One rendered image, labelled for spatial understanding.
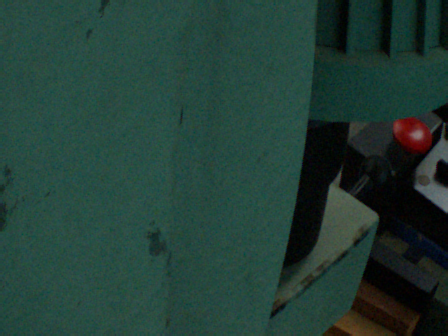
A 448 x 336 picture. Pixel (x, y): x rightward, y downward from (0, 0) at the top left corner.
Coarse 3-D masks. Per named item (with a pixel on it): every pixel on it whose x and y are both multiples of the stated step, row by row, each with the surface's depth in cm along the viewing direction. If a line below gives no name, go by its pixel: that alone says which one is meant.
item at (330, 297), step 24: (336, 192) 51; (336, 216) 50; (360, 216) 50; (336, 240) 49; (360, 240) 49; (312, 264) 48; (336, 264) 48; (360, 264) 51; (288, 288) 47; (312, 288) 48; (336, 288) 50; (288, 312) 47; (312, 312) 50; (336, 312) 53
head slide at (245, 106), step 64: (256, 0) 26; (192, 64) 25; (256, 64) 27; (192, 128) 26; (256, 128) 29; (192, 192) 28; (256, 192) 30; (192, 256) 29; (256, 256) 32; (192, 320) 31; (256, 320) 35
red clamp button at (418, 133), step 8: (400, 120) 63; (408, 120) 63; (416, 120) 63; (400, 128) 63; (408, 128) 63; (416, 128) 63; (424, 128) 63; (400, 136) 62; (408, 136) 62; (416, 136) 62; (424, 136) 62; (400, 144) 62; (408, 144) 62; (416, 144) 62; (424, 144) 62; (416, 152) 62; (424, 152) 62
